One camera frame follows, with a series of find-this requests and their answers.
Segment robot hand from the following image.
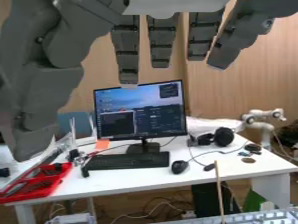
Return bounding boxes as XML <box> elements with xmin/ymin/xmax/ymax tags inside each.
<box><xmin>0</xmin><ymin>0</ymin><xmax>298</xmax><ymax>163</ymax></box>

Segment computer screen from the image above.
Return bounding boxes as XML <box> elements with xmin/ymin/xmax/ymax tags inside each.
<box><xmin>92</xmin><ymin>79</ymin><xmax>189</xmax><ymax>155</ymax></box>

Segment black keyboard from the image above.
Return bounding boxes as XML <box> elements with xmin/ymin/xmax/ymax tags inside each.
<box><xmin>82</xmin><ymin>151</ymin><xmax>171</xmax><ymax>172</ymax></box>

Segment small white jointed device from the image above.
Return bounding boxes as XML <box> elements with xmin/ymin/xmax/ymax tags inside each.
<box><xmin>241</xmin><ymin>107</ymin><xmax>289</xmax><ymax>152</ymax></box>

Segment black headphones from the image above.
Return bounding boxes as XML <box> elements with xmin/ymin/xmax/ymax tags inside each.
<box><xmin>195</xmin><ymin>126</ymin><xmax>235</xmax><ymax>148</ymax></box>

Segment red tray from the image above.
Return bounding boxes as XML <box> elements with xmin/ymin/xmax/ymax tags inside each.
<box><xmin>0</xmin><ymin>173</ymin><xmax>64</xmax><ymax>205</ymax></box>
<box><xmin>0</xmin><ymin>161</ymin><xmax>74</xmax><ymax>193</ymax></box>

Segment thin stick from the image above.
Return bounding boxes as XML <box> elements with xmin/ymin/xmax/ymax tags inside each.
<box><xmin>213</xmin><ymin>159</ymin><xmax>227</xmax><ymax>224</ymax></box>

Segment clear box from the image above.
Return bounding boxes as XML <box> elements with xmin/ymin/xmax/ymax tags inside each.
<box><xmin>151</xmin><ymin>207</ymin><xmax>298</xmax><ymax>224</ymax></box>

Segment black mouse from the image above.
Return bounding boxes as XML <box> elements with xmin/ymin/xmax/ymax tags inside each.
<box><xmin>170</xmin><ymin>159</ymin><xmax>191</xmax><ymax>175</ymax></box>

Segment white desk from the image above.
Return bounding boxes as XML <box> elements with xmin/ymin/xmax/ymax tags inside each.
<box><xmin>0</xmin><ymin>132</ymin><xmax>298</xmax><ymax>224</ymax></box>

